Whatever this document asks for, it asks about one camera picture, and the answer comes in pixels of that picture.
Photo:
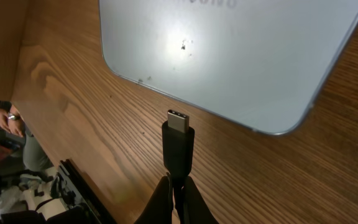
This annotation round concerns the Galaxy S25 smartphone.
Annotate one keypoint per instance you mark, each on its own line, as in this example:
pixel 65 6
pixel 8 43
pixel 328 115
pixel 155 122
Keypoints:
pixel 258 63

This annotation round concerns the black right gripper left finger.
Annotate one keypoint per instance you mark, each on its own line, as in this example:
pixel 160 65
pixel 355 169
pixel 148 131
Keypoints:
pixel 160 205

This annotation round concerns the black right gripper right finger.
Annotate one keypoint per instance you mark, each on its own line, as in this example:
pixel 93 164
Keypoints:
pixel 195 209

